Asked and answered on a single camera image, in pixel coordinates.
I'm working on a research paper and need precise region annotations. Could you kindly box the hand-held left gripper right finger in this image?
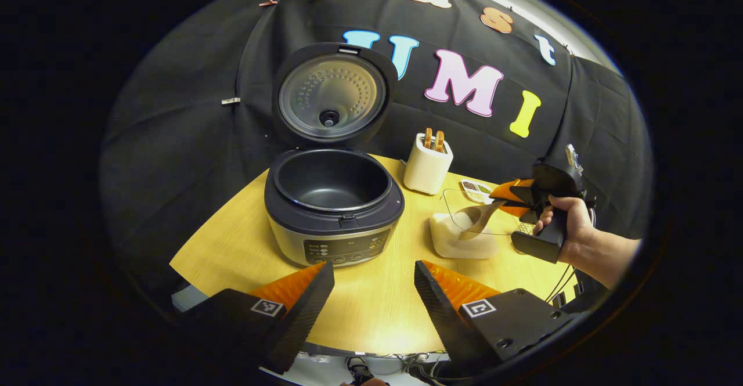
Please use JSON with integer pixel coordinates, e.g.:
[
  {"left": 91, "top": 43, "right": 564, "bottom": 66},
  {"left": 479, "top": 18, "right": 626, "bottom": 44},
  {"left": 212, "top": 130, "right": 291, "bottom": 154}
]
[{"left": 414, "top": 260, "right": 575, "bottom": 375}]

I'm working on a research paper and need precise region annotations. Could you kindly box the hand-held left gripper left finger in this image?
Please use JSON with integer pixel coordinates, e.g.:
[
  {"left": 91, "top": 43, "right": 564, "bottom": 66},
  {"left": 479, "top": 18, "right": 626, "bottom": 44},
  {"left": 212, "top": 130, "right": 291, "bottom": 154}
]
[{"left": 174, "top": 261, "right": 336, "bottom": 375}]

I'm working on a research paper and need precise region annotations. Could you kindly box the wooden spoon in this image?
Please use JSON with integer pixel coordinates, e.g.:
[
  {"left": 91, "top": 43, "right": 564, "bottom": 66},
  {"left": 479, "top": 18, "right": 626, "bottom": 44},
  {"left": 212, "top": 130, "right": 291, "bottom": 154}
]
[{"left": 457, "top": 199, "right": 511, "bottom": 241}]

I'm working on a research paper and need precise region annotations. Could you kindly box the clear rice container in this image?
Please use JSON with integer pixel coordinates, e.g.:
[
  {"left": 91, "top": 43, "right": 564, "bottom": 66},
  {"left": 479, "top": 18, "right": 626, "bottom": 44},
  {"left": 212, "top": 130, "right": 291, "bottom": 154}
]
[{"left": 430, "top": 187, "right": 538, "bottom": 260}]

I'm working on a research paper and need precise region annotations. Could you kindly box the dark grey rice cooker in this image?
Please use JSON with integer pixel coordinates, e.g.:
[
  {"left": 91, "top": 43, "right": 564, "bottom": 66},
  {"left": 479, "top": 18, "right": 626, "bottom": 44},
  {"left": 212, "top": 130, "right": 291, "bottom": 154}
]
[{"left": 264, "top": 42, "right": 405, "bottom": 268}]

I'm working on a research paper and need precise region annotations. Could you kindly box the white divided bean dish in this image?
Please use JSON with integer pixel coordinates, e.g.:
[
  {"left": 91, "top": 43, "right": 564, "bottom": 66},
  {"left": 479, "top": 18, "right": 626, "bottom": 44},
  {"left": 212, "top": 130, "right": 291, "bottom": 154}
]
[{"left": 461, "top": 180, "right": 494, "bottom": 204}]

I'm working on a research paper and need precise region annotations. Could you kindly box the white toaster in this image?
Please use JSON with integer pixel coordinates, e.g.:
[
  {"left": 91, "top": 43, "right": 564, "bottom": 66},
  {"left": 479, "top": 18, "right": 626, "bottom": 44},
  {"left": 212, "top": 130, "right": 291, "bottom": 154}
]
[{"left": 403, "top": 132, "right": 454, "bottom": 196}]

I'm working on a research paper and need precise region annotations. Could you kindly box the black backdrop cloth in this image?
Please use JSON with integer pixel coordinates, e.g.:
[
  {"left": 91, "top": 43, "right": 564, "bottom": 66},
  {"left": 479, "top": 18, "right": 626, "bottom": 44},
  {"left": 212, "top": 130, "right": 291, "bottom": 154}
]
[{"left": 99, "top": 0, "right": 654, "bottom": 317}]

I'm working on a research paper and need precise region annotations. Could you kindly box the black cable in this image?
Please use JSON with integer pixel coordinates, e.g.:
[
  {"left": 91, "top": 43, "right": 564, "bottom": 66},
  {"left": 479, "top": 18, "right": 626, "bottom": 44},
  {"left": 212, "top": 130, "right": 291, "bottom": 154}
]
[{"left": 544, "top": 263, "right": 581, "bottom": 306}]

